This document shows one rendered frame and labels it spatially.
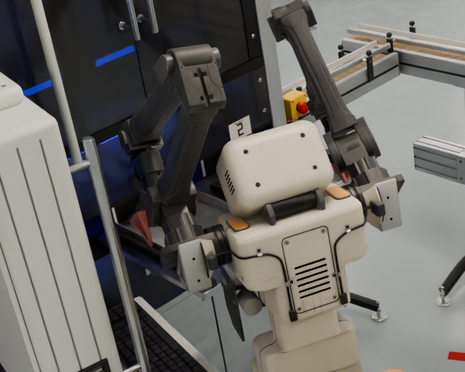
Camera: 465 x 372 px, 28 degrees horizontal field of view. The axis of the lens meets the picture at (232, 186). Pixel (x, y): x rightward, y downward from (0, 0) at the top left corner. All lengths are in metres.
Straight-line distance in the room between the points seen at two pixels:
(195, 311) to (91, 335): 1.00
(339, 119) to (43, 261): 0.73
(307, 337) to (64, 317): 0.53
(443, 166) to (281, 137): 1.79
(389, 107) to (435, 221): 1.27
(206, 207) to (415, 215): 1.72
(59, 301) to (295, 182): 0.52
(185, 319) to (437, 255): 1.42
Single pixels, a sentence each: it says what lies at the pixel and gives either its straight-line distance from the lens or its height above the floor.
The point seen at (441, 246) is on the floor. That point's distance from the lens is 4.02.
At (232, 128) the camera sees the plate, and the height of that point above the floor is 1.03.
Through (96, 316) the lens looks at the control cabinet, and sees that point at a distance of 1.93.
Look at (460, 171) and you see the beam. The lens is 3.57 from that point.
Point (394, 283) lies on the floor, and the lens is 3.81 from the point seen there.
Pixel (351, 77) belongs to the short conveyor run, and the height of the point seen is 0.93.
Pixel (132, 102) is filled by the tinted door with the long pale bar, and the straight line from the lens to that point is 2.54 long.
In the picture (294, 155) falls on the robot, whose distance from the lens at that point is 1.87.
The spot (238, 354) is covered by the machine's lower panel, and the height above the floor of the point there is 0.26.
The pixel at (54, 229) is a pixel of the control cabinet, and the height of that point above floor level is 1.33.
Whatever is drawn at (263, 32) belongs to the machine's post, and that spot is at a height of 1.28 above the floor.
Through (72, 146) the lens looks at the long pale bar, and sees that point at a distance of 2.36.
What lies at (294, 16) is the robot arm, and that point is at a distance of 2.18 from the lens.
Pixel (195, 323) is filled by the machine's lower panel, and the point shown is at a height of 0.47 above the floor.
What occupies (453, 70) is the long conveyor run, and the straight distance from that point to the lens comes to 3.37.
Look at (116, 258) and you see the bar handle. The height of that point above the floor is 1.21.
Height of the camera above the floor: 2.18
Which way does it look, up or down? 28 degrees down
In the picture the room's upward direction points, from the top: 10 degrees counter-clockwise
